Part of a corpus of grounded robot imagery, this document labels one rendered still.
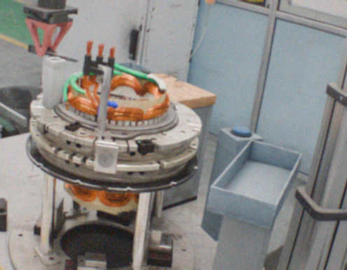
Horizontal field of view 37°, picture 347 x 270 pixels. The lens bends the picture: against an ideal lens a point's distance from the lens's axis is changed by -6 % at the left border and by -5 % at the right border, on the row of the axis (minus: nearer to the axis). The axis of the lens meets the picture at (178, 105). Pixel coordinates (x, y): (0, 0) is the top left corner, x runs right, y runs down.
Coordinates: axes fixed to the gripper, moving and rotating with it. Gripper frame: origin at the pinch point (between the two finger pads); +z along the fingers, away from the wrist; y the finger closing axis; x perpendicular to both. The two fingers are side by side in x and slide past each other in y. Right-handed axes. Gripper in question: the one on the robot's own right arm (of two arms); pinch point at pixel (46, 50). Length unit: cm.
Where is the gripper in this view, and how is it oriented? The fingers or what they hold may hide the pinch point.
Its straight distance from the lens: 110.5
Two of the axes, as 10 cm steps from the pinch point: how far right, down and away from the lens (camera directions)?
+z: -1.7, 9.3, 3.2
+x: 8.6, 3.0, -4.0
